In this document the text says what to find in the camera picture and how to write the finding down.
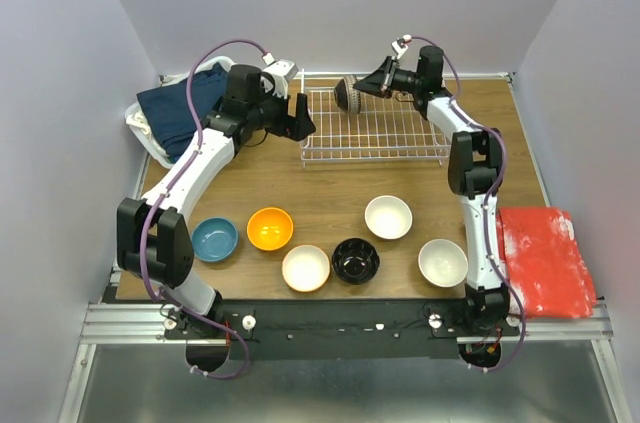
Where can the red floral bowl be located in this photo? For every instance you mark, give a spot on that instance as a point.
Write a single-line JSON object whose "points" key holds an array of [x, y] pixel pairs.
{"points": [[305, 268]]}

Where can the white wire dish rack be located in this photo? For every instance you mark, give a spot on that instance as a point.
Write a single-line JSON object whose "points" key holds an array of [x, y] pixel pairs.
{"points": [[384, 129]]}

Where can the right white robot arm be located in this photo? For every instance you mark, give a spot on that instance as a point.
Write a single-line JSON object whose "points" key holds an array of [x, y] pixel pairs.
{"points": [[476, 168]]}

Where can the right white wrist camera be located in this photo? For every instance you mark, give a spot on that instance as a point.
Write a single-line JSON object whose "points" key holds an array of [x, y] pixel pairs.
{"points": [[401, 45]]}

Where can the white laundry basket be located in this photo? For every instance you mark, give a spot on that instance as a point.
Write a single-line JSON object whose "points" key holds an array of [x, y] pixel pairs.
{"points": [[137, 122]]}

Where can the white ribbed bowl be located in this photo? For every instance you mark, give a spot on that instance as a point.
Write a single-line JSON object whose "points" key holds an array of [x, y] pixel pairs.
{"points": [[388, 217]]}

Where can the black fluted bowl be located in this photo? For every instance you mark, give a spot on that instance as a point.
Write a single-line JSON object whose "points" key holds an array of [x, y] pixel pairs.
{"points": [[355, 261]]}

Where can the aluminium frame rail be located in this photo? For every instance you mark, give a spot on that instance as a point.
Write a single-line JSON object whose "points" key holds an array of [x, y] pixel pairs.
{"points": [[142, 323]]}

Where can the plain white bowl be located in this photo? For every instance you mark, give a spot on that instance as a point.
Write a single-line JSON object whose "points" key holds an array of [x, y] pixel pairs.
{"points": [[443, 263]]}

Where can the dark patterned bowl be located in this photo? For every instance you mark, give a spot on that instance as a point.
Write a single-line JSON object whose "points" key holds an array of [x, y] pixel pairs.
{"points": [[347, 97]]}

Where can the orange bowl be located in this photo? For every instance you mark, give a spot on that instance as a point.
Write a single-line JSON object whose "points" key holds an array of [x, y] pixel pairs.
{"points": [[270, 229]]}

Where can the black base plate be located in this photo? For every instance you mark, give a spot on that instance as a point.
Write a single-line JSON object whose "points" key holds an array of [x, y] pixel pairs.
{"points": [[271, 330]]}

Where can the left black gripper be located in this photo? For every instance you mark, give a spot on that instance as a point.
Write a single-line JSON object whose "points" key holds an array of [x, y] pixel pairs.
{"points": [[299, 126]]}

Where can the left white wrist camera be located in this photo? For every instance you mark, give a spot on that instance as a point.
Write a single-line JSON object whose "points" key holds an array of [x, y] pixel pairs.
{"points": [[282, 72]]}

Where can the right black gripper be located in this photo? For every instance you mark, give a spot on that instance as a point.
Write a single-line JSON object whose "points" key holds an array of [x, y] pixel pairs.
{"points": [[380, 81]]}

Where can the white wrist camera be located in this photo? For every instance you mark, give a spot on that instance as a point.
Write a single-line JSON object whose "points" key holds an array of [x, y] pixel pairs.
{"points": [[401, 45], [282, 72]]}

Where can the navy blue cloth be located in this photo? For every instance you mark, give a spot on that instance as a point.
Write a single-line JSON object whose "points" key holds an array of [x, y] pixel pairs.
{"points": [[167, 112]]}

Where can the blue bowl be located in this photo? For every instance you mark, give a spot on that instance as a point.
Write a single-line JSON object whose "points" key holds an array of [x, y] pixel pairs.
{"points": [[214, 239]]}

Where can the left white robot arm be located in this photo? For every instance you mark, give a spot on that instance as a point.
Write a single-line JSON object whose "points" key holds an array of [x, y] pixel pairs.
{"points": [[152, 238]]}

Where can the red white cloth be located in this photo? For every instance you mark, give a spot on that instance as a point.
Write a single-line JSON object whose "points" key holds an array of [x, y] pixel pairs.
{"points": [[544, 263]]}

